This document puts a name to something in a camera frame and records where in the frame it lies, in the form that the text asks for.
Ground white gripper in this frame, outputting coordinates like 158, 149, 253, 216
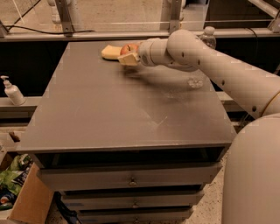
118, 40, 155, 67

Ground red apple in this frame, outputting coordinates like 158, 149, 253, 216
120, 43, 138, 55

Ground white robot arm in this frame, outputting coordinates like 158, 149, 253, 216
120, 30, 280, 224

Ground yellow sponge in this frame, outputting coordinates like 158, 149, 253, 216
101, 45, 121, 60

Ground clear plastic water bottle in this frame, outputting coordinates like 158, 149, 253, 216
188, 26, 216, 88

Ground grey drawer cabinet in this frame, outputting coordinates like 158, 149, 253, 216
17, 38, 238, 224

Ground white pump dispenser bottle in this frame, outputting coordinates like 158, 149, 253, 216
1, 75, 25, 106

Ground top grey drawer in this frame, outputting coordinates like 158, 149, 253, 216
38, 163, 222, 192

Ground grey drawer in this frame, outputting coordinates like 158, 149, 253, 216
78, 206, 193, 224
62, 191, 204, 210
38, 163, 222, 192

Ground middle grey drawer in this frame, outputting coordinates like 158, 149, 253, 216
62, 191, 204, 210

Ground bottom grey drawer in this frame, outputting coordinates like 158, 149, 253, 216
78, 206, 193, 224

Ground green snack bags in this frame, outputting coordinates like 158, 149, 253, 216
0, 154, 32, 210

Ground cardboard box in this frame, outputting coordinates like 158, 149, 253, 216
9, 164, 53, 224

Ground black cable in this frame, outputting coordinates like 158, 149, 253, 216
3, 0, 96, 36

